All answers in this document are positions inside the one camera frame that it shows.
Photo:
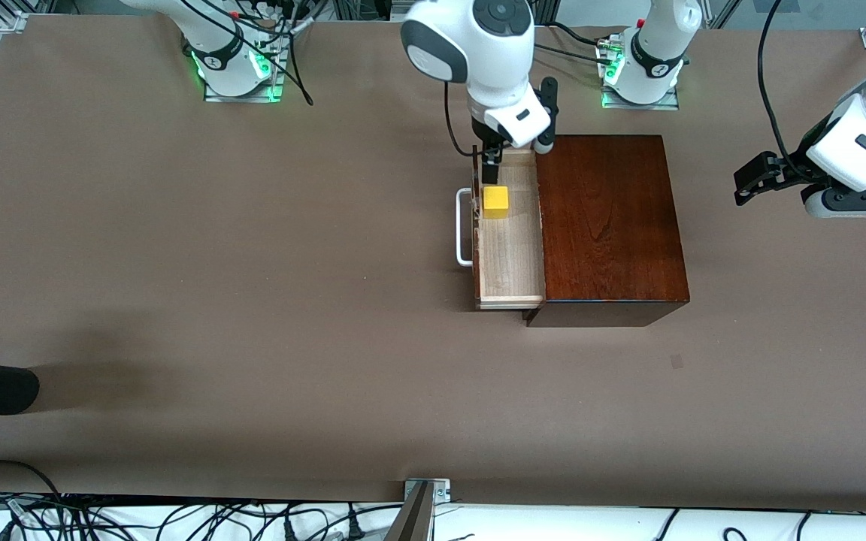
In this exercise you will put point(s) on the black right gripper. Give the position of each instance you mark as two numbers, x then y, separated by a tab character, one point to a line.
489	153

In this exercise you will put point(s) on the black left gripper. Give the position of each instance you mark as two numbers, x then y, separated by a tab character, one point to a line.
791	167

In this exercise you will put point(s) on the yellow block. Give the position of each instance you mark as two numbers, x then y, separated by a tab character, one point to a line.
496	203

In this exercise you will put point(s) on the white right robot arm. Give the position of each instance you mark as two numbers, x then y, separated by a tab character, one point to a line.
478	45

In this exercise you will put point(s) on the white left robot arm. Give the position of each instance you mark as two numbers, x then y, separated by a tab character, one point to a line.
655	45

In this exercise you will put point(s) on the dark wooden drawer cabinet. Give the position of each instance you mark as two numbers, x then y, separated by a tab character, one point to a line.
613	225

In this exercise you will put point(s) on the brown paper table cover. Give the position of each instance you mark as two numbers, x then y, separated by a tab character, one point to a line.
252	300

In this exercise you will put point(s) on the dark metal beam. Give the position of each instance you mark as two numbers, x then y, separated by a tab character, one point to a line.
412	522

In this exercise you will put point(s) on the white lower shelf board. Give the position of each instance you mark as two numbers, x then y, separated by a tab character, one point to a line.
553	526

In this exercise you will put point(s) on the black power plug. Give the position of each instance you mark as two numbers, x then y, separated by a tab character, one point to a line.
290	531
355	528

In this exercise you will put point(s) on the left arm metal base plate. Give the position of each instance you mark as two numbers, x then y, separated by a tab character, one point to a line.
640	106

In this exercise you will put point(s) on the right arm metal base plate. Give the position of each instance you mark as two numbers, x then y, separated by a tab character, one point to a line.
245	98

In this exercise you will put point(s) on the small metal corner bracket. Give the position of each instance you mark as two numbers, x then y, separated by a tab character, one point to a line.
440	490

